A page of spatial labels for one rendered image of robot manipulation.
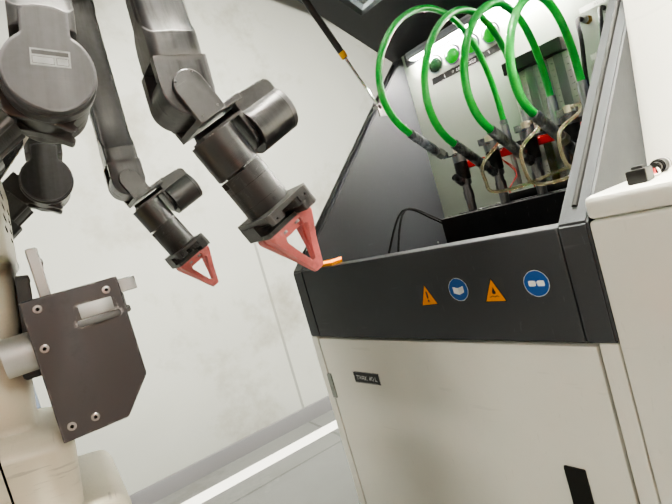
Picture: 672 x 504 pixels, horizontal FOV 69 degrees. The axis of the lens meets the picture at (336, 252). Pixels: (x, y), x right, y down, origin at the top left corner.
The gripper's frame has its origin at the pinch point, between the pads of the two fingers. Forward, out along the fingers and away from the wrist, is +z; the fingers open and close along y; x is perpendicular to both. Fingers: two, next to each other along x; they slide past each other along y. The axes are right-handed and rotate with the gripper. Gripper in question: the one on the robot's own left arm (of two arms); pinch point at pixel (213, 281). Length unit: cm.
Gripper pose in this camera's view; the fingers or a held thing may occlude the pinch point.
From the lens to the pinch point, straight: 100.7
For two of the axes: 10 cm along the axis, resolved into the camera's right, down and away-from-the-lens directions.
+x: -6.2, 6.4, -4.6
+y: -5.1, 1.1, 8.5
